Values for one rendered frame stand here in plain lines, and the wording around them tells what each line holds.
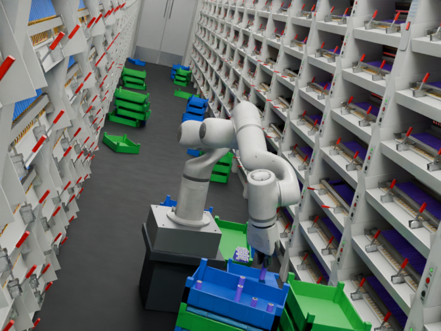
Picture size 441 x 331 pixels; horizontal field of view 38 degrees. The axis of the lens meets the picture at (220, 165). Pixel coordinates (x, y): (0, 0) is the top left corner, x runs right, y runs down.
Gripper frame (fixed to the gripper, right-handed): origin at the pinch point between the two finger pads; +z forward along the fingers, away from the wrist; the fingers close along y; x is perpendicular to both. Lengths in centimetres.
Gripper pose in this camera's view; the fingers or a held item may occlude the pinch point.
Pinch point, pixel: (264, 259)
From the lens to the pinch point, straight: 206.2
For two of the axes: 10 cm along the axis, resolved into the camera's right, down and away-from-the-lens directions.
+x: 7.0, -4.2, 5.8
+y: 7.2, 3.3, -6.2
